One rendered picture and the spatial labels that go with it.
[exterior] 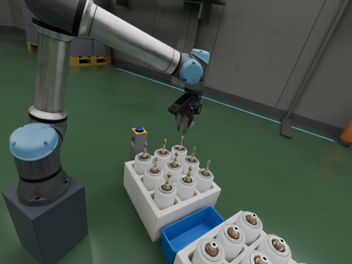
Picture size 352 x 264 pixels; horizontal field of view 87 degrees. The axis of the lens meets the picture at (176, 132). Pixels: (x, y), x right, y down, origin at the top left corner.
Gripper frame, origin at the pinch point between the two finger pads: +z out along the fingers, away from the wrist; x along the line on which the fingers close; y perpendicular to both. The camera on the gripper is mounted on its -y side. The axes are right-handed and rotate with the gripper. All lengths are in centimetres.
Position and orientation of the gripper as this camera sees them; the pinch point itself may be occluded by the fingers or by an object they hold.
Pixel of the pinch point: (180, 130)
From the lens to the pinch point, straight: 87.6
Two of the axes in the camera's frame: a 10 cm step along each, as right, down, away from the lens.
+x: -7.0, -4.5, 5.6
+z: -1.8, 8.6, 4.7
